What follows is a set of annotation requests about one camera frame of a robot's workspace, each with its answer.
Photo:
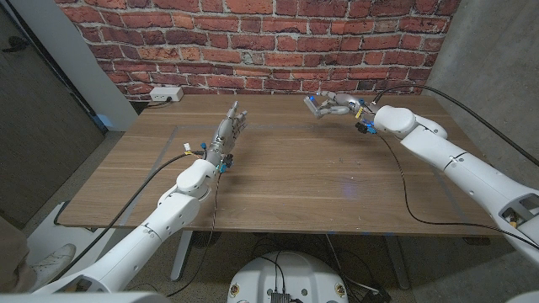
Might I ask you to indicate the grey table leg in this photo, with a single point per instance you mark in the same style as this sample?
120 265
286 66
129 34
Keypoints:
398 265

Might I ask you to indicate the white floor plate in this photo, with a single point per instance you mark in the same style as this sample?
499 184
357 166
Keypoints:
50 235

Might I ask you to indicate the small grey torso device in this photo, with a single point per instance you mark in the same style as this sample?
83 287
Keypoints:
280 297

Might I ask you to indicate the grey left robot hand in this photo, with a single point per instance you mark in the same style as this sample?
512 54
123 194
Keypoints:
229 132

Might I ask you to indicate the person in beige trousers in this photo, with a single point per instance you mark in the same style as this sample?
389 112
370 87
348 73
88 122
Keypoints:
12 261

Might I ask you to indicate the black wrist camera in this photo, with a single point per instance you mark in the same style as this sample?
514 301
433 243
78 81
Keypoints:
365 127
226 163

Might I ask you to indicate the red brick printed backdrop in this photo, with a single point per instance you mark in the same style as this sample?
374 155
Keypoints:
261 42

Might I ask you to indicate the white table leg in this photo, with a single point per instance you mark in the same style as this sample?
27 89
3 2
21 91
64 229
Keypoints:
182 256

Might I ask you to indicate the blue floor object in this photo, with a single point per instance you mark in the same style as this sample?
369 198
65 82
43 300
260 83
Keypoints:
104 121

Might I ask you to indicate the black round floor object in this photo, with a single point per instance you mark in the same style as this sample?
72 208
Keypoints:
206 239

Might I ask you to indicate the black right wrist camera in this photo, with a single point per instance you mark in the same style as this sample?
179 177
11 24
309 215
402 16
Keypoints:
365 127

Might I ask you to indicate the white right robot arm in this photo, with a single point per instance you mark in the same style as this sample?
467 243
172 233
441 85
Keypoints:
463 168

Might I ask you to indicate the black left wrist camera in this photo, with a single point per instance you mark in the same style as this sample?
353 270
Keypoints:
226 163

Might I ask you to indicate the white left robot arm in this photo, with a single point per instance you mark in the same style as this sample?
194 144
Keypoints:
156 229

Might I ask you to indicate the white shoe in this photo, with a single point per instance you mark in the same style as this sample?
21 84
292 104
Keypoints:
54 263

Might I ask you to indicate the white power outlet box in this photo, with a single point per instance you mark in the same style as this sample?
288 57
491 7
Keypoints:
166 94

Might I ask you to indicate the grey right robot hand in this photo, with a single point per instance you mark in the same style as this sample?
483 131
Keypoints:
351 103

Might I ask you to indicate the small hinged metal tin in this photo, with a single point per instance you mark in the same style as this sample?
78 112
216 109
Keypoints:
311 107

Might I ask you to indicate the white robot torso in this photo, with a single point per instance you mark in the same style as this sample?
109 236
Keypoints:
303 273

